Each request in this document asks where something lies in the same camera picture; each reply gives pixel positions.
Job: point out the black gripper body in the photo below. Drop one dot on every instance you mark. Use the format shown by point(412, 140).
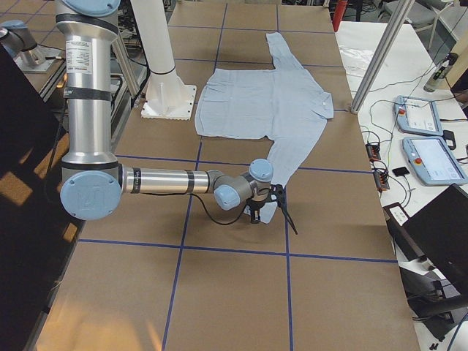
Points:
point(256, 205)

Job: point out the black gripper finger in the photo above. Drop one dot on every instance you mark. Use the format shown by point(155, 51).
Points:
point(289, 217)
point(254, 216)

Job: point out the light blue button shirt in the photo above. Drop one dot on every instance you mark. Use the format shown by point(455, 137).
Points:
point(284, 104)

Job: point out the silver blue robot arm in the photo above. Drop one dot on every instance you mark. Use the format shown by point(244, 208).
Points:
point(16, 37)
point(93, 179)

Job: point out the clear plastic bag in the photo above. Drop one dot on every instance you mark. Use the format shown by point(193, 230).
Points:
point(355, 61)

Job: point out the lower blue teach pendant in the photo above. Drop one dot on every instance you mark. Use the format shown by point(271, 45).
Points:
point(433, 162)

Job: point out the blue teach pendant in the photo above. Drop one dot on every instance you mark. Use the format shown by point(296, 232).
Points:
point(417, 116)
point(433, 162)

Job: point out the black monitor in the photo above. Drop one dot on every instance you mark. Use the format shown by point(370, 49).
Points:
point(439, 229)

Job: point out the upper blue teach pendant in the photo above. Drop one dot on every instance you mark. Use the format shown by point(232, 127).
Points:
point(417, 116)

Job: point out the white pedestal column base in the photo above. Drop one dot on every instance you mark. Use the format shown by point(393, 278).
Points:
point(167, 96)

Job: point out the aluminium frame post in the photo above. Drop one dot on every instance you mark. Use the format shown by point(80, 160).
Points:
point(388, 37)

